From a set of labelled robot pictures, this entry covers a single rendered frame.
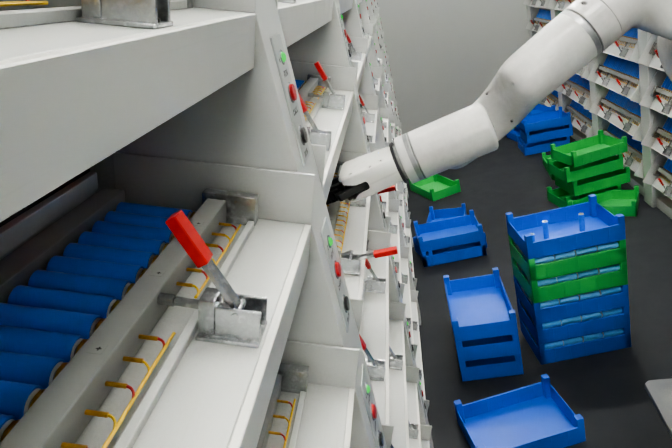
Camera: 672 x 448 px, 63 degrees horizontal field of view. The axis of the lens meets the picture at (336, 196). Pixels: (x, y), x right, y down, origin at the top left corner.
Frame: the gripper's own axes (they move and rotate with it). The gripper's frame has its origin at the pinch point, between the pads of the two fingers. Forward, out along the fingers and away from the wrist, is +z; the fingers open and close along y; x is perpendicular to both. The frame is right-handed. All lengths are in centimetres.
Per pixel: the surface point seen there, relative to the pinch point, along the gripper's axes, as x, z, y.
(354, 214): 7.1, -3.2, -4.0
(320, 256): -6.8, -9.3, 42.6
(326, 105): -12.9, -6.6, -8.4
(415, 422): 65, 8, -13
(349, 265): 6.3, -4.4, 18.3
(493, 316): 84, -15, -73
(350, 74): -14.2, -10.5, -27.0
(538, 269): 69, -34, -66
